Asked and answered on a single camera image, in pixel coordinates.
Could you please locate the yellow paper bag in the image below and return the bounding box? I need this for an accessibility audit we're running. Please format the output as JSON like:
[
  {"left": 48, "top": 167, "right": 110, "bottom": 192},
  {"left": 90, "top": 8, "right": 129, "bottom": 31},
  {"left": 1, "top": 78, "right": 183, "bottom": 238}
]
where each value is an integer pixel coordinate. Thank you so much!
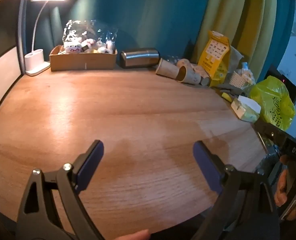
[{"left": 197, "top": 30, "right": 231, "bottom": 88}]

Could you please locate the yellow sponge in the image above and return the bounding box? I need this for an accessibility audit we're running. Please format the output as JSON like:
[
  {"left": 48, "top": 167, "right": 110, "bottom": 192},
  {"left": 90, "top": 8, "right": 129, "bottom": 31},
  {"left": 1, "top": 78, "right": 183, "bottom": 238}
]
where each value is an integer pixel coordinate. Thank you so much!
[{"left": 221, "top": 92, "right": 235, "bottom": 103}]

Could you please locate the clear plastic bag of toys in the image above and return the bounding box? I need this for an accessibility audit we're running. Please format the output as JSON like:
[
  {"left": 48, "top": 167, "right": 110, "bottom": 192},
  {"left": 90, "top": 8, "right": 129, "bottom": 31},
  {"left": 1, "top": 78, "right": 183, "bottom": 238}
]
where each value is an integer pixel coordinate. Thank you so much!
[{"left": 62, "top": 19, "right": 119, "bottom": 54}]

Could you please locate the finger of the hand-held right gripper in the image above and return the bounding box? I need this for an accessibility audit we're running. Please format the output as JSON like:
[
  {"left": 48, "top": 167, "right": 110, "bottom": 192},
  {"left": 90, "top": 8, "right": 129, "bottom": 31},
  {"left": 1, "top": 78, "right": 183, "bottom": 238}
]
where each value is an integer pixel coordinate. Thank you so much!
[{"left": 254, "top": 119, "right": 287, "bottom": 142}]

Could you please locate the grey plastic bag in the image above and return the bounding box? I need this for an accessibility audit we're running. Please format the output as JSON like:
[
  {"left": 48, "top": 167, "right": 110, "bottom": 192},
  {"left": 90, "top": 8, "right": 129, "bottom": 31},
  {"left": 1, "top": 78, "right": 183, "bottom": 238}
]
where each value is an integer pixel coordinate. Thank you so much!
[{"left": 229, "top": 45, "right": 247, "bottom": 73}]

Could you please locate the tissue packet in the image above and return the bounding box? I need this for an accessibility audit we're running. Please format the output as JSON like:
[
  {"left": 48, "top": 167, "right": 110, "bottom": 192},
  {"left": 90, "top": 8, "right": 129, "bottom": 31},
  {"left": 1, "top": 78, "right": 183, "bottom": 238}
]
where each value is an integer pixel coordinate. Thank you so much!
[{"left": 230, "top": 95, "right": 262, "bottom": 123}]

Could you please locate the black device with red light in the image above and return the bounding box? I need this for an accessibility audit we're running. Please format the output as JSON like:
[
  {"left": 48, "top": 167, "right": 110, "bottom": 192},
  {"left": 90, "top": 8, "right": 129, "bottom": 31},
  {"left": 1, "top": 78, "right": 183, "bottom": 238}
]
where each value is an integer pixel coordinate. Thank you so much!
[{"left": 263, "top": 64, "right": 296, "bottom": 105}]

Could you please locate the brown paper cup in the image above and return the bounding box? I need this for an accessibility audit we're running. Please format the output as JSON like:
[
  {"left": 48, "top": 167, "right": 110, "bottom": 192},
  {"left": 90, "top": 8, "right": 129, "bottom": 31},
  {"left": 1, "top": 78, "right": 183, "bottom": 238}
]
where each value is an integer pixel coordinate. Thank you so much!
[{"left": 155, "top": 58, "right": 180, "bottom": 79}]

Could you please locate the small white paper cup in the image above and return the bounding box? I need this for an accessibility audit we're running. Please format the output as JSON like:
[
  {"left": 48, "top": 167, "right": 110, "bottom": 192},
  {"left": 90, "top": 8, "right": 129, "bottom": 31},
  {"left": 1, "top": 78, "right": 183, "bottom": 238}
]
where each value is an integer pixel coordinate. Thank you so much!
[{"left": 176, "top": 58, "right": 191, "bottom": 68}]

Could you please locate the yellow-green plastic bag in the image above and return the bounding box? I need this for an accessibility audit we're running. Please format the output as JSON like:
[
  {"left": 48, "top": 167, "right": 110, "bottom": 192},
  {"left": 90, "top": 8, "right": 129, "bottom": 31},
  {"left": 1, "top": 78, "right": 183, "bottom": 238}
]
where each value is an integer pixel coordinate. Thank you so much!
[{"left": 249, "top": 75, "right": 296, "bottom": 131}]

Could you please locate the white plastic basket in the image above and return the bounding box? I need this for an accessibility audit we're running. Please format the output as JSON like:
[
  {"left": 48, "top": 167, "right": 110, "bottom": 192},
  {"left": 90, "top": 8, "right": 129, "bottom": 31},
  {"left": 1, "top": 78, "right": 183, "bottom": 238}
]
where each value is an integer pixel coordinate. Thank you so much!
[{"left": 229, "top": 71, "right": 256, "bottom": 91}]

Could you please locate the person's left hand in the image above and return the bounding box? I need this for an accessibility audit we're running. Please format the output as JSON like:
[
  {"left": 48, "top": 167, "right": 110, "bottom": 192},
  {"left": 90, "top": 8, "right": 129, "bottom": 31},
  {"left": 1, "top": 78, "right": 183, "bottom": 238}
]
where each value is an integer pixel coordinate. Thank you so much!
[{"left": 115, "top": 229, "right": 151, "bottom": 240}]

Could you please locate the white printed paper cup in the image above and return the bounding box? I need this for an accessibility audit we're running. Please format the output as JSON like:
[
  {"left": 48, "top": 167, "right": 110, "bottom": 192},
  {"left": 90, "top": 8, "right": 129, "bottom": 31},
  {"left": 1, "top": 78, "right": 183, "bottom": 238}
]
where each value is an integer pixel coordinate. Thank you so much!
[{"left": 176, "top": 65, "right": 201, "bottom": 84}]

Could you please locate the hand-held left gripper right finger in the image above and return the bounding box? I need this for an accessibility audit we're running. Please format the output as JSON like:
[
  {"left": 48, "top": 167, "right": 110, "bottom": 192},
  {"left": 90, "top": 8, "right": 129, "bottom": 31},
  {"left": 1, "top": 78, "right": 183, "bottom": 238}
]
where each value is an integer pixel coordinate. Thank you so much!
[{"left": 192, "top": 141, "right": 281, "bottom": 240}]

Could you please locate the yellow curtain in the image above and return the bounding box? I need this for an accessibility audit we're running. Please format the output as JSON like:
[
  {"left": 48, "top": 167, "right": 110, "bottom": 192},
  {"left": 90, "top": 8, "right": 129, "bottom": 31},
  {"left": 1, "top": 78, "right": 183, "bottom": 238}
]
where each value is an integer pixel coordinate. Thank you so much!
[{"left": 193, "top": 0, "right": 281, "bottom": 85}]

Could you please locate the white desk lamp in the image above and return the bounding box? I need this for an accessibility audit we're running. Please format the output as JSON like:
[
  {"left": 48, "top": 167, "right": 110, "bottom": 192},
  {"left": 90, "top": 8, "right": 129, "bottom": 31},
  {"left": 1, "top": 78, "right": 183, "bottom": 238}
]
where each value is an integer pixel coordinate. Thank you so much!
[{"left": 24, "top": 0, "right": 71, "bottom": 77}]

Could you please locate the cardboard box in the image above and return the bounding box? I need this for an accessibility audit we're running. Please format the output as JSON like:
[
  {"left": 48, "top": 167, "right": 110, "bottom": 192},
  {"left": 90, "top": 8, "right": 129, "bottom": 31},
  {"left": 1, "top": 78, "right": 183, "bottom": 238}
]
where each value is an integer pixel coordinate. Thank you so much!
[{"left": 49, "top": 45, "right": 118, "bottom": 72}]

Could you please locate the person's right hand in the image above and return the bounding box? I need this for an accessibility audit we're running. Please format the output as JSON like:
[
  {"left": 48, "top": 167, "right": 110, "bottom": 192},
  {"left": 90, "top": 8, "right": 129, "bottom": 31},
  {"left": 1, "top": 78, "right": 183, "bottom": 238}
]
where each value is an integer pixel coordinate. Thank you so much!
[{"left": 274, "top": 154, "right": 296, "bottom": 221}]

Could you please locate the stainless steel cup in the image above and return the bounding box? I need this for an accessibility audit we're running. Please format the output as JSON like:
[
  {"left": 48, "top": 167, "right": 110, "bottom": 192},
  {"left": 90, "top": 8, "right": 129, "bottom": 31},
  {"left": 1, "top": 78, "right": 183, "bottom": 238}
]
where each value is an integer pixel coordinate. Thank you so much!
[{"left": 119, "top": 48, "right": 161, "bottom": 69}]

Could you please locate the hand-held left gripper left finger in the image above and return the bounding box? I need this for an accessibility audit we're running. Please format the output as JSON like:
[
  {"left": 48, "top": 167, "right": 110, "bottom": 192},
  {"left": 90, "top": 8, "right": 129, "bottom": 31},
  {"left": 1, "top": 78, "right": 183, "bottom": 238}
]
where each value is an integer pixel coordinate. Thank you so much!
[{"left": 15, "top": 140, "right": 105, "bottom": 240}]

